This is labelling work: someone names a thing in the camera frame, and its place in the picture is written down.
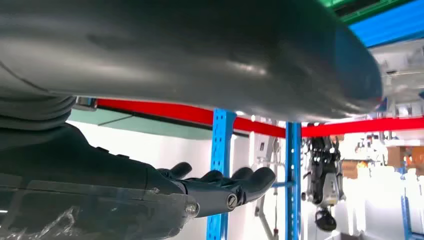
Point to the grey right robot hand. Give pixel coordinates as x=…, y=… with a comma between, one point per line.
x=198, y=49

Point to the blue metal shelf rack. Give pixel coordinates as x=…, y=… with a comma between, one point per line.
x=220, y=149

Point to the green plastic crate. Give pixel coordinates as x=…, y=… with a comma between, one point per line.
x=371, y=10

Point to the dark humanoid robot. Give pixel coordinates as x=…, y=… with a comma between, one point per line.
x=325, y=220

